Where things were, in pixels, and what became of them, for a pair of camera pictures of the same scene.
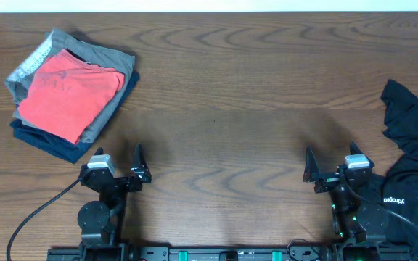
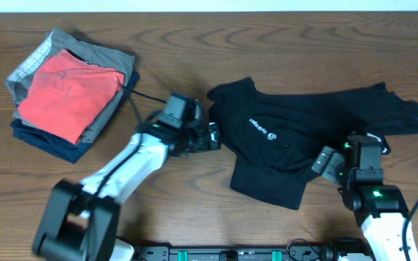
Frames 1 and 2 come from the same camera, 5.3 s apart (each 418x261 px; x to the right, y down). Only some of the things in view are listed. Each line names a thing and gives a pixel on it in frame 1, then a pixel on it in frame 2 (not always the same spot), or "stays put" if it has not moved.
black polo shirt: x=413 y=191 -> x=271 y=136
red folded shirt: x=69 y=96 stays put
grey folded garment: x=19 y=80 stays put
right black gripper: x=313 y=172 -> x=329 y=170
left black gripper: x=141 y=172 -> x=205 y=144
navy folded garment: x=62 y=148 stays put
